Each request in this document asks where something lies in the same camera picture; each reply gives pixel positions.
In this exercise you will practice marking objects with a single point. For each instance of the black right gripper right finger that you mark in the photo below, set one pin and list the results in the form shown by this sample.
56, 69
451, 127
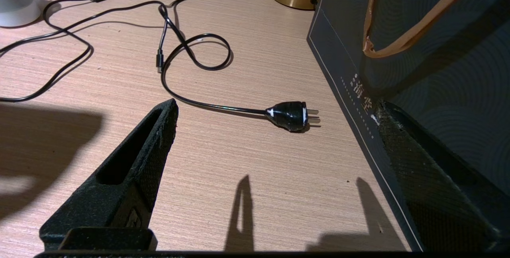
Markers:
450, 198

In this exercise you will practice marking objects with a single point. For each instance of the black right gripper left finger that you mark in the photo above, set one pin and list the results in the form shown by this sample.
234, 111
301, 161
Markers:
119, 198

